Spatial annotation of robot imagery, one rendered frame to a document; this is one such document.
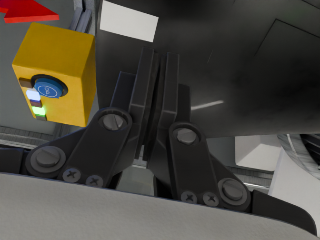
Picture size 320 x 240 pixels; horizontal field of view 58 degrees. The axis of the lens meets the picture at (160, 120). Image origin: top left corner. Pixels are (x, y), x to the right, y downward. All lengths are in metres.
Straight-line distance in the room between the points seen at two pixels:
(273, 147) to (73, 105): 0.53
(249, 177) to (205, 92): 0.81
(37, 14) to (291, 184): 0.42
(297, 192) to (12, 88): 0.87
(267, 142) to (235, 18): 0.66
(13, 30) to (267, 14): 1.09
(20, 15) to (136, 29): 0.07
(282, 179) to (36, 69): 0.40
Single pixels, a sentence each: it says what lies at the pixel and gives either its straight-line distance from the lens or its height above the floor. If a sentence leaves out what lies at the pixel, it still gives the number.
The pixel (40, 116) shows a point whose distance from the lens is 0.56.
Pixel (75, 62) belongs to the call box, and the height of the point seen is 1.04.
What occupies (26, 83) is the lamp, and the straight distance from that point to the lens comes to 0.48.
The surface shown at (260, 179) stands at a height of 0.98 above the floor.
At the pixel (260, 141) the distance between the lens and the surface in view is 0.80.
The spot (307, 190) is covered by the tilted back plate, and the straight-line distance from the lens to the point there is 0.52.
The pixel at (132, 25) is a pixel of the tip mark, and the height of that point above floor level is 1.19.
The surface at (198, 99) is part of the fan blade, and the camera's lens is 0.21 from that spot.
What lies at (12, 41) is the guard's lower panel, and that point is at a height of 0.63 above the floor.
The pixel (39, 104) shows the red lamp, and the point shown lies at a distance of 0.52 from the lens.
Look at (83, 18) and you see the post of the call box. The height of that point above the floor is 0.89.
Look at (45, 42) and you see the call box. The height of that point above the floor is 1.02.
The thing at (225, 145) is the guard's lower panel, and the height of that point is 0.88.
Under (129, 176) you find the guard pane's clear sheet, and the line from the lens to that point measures 0.90.
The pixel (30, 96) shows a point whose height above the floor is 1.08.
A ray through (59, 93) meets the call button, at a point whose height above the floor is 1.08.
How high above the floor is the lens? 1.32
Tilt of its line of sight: 30 degrees down
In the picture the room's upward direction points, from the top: 173 degrees counter-clockwise
